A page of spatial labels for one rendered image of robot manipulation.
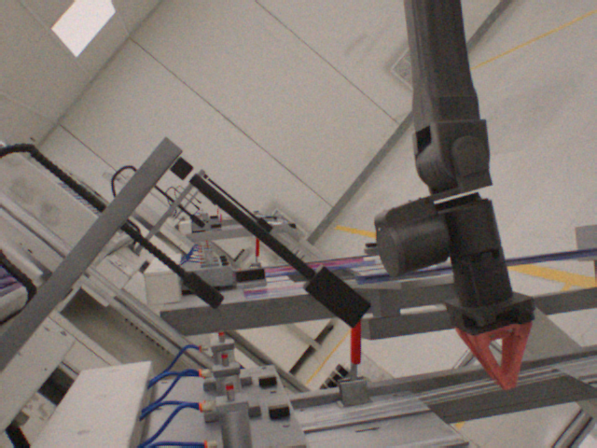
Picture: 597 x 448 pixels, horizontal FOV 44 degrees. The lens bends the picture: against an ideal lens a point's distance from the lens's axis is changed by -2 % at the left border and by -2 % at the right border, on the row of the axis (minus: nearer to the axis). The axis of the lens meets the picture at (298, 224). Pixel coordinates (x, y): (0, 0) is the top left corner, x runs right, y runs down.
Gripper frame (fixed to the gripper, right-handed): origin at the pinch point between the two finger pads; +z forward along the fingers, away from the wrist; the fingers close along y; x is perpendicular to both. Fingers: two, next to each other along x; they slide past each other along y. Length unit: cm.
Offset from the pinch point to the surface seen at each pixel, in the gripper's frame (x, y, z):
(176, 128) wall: -26, -750, -103
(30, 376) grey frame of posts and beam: -45.7, 7.7, -15.5
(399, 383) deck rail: -9.7, -8.5, -0.3
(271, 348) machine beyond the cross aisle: -2, -440, 88
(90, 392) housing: -41.9, 2.6, -11.5
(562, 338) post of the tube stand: 20.5, -28.1, 6.7
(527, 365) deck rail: 6.2, -8.3, 2.1
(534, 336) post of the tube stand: 16.0, -27.8, 5.0
